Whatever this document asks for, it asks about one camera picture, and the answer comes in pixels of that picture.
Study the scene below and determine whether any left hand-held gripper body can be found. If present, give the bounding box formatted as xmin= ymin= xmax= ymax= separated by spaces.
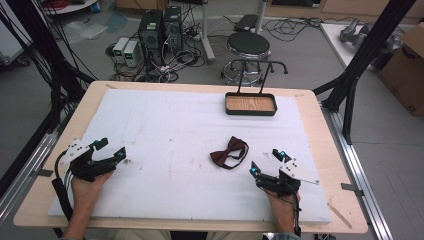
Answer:
xmin=59 ymin=138 xmax=118 ymax=183

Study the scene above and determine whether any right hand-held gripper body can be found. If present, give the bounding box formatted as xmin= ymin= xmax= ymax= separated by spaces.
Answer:
xmin=255 ymin=159 xmax=321 ymax=198

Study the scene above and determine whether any dark red bow tie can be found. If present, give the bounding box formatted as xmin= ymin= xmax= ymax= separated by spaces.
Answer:
xmin=209 ymin=135 xmax=250 ymax=171

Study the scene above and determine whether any black tray stand wooden base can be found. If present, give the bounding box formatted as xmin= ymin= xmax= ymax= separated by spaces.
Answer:
xmin=224 ymin=59 xmax=289 ymax=117

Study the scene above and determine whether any person's right hand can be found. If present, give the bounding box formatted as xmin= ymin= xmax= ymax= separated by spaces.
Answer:
xmin=266 ymin=189 xmax=302 ymax=223

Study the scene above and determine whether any person's left hand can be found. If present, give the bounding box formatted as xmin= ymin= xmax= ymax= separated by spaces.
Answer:
xmin=70 ymin=171 xmax=115 ymax=210

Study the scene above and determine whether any white foam mat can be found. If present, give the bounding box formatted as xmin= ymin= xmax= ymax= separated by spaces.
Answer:
xmin=47 ymin=88 xmax=333 ymax=225

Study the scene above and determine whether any thin wooden stick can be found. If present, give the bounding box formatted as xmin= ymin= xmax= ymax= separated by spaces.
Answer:
xmin=326 ymin=201 xmax=354 ymax=230

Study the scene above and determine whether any white bench power supply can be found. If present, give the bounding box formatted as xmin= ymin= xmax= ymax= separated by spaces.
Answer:
xmin=122 ymin=39 xmax=141 ymax=68
xmin=112 ymin=36 xmax=130 ymax=64

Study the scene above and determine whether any clear plastic sheet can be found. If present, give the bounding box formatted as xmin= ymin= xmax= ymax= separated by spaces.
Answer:
xmin=62 ymin=19 xmax=110 ymax=45

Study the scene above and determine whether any black round stool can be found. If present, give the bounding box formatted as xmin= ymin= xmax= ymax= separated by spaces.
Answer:
xmin=220 ymin=31 xmax=273 ymax=87

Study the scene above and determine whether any black computer tower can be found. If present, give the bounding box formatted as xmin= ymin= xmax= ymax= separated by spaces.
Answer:
xmin=162 ymin=5 xmax=184 ymax=53
xmin=137 ymin=9 xmax=165 ymax=65

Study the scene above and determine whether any black flat device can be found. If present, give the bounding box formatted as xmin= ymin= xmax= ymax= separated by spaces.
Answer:
xmin=233 ymin=13 xmax=260 ymax=33

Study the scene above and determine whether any white table leg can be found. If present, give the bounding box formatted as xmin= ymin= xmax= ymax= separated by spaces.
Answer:
xmin=199 ymin=0 xmax=217 ymax=65
xmin=254 ymin=0 xmax=270 ymax=35

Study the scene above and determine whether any white round table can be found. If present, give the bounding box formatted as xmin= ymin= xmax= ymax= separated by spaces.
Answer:
xmin=42 ymin=0 xmax=102 ymax=16

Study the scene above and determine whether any brown cardboard box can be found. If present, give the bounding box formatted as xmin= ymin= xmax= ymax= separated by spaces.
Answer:
xmin=377 ymin=22 xmax=424 ymax=117

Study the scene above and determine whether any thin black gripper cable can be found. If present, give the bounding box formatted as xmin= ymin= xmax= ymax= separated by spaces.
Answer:
xmin=289 ymin=185 xmax=303 ymax=238

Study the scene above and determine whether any black sleeved gripper cable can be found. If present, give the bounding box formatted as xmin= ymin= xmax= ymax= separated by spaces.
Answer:
xmin=51 ymin=149 xmax=75 ymax=222

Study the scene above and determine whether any grey metal bracket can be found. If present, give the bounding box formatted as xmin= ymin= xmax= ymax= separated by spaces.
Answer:
xmin=31 ymin=167 xmax=55 ymax=178
xmin=340 ymin=182 xmax=365 ymax=198

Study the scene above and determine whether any aluminium rail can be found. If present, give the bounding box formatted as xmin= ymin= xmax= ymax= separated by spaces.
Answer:
xmin=0 ymin=130 xmax=61 ymax=222
xmin=320 ymin=102 xmax=395 ymax=240

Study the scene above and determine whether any black metal frame stand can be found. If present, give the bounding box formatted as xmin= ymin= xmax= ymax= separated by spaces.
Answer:
xmin=312 ymin=0 xmax=418 ymax=146
xmin=0 ymin=0 xmax=98 ymax=135

